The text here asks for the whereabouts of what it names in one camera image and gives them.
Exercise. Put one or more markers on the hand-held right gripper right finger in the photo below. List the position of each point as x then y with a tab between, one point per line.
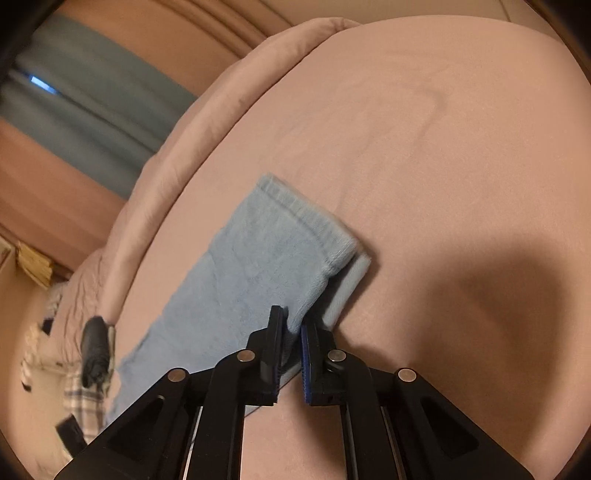
305	369

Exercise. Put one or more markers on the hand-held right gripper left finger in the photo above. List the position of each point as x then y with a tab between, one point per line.
272	369

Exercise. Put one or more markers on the light blue denim pants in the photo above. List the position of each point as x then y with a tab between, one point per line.
240	277

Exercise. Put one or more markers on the grey plaid pillow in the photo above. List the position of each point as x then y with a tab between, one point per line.
87	406

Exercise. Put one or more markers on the black and white stuffed toy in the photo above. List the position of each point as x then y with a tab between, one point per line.
32	360

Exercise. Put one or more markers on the dark folded jeans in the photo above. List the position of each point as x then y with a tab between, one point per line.
94	346

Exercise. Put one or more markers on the pink duvet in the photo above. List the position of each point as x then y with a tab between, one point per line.
184	138

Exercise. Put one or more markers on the teal curtain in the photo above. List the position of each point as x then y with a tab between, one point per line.
92	92

